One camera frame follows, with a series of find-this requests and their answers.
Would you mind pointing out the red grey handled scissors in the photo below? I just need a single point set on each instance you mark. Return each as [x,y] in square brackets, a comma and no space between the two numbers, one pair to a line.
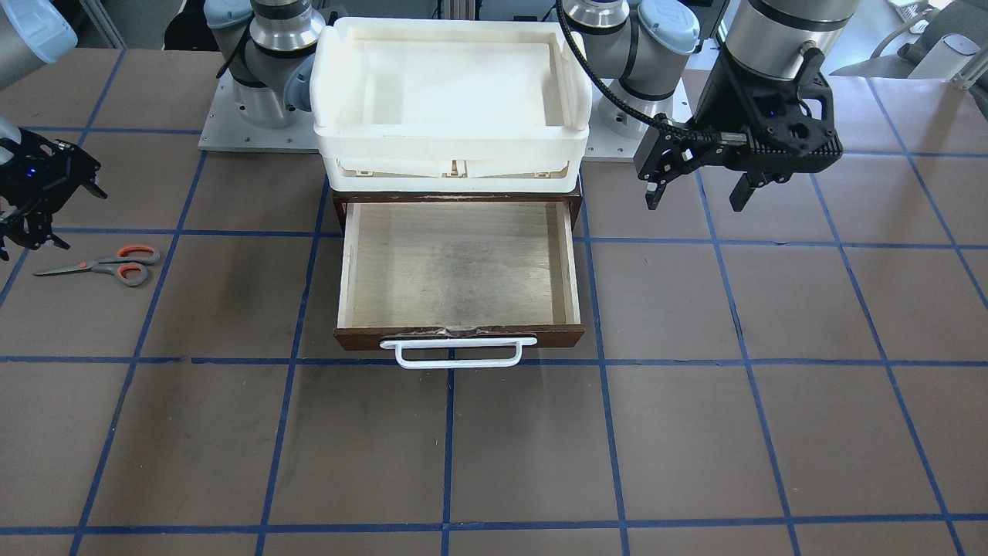
[129,265]

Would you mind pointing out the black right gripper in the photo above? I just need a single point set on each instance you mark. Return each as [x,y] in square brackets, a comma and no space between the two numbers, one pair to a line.
[38,171]

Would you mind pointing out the white plastic tray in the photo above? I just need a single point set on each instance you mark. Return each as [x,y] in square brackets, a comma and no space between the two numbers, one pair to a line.
[449,106]

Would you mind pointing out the wooden drawer box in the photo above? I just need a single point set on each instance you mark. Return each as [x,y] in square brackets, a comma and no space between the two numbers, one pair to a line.
[458,270]

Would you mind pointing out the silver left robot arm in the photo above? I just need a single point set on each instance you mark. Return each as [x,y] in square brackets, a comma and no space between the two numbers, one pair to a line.
[651,61]

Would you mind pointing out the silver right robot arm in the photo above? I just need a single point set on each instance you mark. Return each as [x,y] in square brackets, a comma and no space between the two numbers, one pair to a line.
[268,48]

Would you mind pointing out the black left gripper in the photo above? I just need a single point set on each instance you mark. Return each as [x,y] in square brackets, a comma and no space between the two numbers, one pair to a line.
[719,99]

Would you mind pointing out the white drawer handle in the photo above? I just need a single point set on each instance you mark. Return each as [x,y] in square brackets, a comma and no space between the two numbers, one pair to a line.
[401,347]

